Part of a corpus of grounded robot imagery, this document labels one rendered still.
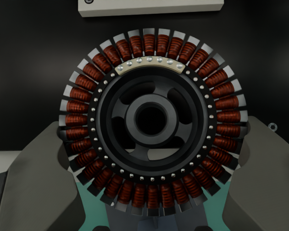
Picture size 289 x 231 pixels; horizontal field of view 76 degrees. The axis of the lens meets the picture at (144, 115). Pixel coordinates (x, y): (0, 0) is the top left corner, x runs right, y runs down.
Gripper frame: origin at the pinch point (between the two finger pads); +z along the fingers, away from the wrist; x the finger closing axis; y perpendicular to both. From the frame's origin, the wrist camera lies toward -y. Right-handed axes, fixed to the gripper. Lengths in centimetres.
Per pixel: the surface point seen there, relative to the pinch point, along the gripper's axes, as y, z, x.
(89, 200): 77, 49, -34
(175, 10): -6.1, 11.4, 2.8
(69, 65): -1.4, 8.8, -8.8
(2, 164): 8.9, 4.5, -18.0
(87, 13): -6.3, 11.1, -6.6
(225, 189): 74, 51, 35
